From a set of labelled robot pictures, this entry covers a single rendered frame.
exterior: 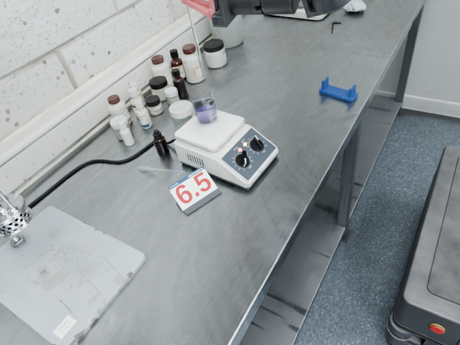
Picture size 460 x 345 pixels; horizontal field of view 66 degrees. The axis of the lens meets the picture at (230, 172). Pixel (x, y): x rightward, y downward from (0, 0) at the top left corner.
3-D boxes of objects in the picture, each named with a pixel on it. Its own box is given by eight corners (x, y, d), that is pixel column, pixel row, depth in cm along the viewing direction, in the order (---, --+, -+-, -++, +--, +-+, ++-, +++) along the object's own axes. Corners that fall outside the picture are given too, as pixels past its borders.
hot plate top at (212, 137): (246, 121, 80) (246, 118, 79) (215, 152, 74) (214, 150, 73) (205, 109, 86) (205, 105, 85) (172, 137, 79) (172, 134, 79)
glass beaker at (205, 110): (209, 111, 84) (202, 81, 78) (224, 119, 81) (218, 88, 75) (189, 124, 81) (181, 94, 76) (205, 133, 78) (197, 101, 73)
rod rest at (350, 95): (358, 96, 94) (359, 84, 91) (351, 103, 92) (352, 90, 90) (324, 86, 99) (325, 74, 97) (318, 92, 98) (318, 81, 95)
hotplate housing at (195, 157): (279, 155, 82) (278, 128, 76) (248, 193, 75) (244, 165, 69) (205, 131, 93) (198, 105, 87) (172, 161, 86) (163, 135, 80)
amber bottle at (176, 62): (173, 78, 116) (165, 50, 109) (184, 74, 117) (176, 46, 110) (177, 83, 113) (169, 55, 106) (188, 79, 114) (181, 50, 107)
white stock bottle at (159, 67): (155, 86, 114) (145, 57, 107) (170, 80, 115) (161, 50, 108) (161, 93, 110) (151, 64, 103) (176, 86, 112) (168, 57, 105)
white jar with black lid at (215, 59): (212, 71, 115) (208, 50, 110) (203, 64, 120) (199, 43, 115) (230, 64, 117) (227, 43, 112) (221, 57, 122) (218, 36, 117)
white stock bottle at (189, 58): (185, 84, 112) (176, 52, 104) (189, 74, 116) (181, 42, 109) (203, 83, 111) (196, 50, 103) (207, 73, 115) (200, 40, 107)
